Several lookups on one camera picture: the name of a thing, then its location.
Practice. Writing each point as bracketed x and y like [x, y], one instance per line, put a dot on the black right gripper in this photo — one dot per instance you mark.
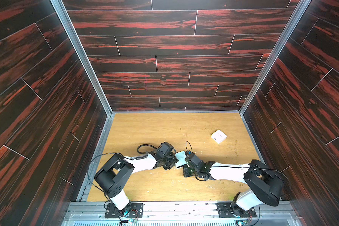
[190, 167]

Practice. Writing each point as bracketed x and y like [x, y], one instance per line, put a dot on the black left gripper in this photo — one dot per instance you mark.
[174, 160]

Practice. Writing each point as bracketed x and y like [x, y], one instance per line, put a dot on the mint drawer-style jewelry box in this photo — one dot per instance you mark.
[181, 159]

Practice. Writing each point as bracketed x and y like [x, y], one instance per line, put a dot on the small white jewelry box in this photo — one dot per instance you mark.
[218, 136]

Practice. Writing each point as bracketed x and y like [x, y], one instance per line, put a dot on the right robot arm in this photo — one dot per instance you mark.
[265, 185]

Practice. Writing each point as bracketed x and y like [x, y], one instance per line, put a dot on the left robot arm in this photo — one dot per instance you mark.
[115, 173]

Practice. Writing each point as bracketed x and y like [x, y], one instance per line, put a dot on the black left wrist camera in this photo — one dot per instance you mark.
[166, 149]

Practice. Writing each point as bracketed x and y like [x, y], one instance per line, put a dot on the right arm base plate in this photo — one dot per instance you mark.
[228, 210]

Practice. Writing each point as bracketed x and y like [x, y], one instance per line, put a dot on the front aluminium frame rail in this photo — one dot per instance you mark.
[181, 213]

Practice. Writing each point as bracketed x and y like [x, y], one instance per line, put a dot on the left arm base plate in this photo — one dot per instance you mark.
[132, 210]

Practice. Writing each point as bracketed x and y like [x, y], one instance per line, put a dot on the aluminium floor rail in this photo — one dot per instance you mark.
[94, 162]

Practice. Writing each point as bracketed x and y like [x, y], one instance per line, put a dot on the aluminium right corner post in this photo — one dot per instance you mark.
[285, 35]

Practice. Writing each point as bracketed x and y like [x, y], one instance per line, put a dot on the aluminium corner frame post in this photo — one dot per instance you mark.
[79, 49]

